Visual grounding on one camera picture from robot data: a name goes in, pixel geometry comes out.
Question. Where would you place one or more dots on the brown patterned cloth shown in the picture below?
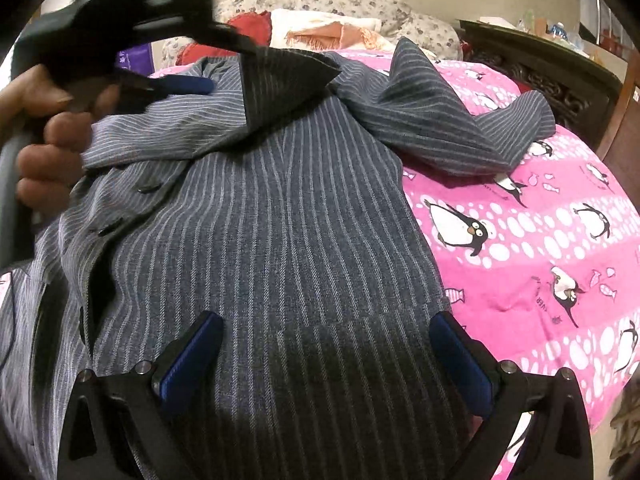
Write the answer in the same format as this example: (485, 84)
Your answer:
(627, 430)

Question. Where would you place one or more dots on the brown wooden chair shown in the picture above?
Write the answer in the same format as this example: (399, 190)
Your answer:
(625, 130)

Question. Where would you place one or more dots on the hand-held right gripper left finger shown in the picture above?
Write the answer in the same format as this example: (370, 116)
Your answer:
(192, 360)

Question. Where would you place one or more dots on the white cloth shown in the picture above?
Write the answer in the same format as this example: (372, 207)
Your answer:
(300, 20)

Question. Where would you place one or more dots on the person's left hand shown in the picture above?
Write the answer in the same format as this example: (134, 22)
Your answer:
(55, 130)

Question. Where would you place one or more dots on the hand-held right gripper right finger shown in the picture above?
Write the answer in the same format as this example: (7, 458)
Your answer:
(462, 365)

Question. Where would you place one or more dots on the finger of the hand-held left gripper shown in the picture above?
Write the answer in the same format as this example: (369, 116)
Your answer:
(230, 37)
(187, 85)

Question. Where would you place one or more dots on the purple bag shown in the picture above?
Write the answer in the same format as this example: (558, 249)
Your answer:
(135, 60)

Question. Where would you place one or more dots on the grey striped jacket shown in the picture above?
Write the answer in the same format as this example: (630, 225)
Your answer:
(275, 235)

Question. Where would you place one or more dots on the orange fringed scarf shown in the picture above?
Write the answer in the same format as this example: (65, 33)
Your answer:
(330, 35)

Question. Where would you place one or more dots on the red cloth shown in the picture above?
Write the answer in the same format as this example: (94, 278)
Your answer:
(250, 27)

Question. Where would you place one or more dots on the dark carved wooden headboard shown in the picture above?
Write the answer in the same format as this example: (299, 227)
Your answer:
(550, 75)

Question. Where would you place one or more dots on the pink penguin print blanket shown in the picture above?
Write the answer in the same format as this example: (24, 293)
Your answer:
(525, 240)

